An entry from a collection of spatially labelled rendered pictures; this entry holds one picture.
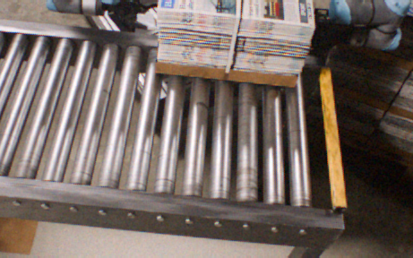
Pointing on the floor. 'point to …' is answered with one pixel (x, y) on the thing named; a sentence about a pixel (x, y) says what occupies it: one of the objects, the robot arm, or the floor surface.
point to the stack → (398, 132)
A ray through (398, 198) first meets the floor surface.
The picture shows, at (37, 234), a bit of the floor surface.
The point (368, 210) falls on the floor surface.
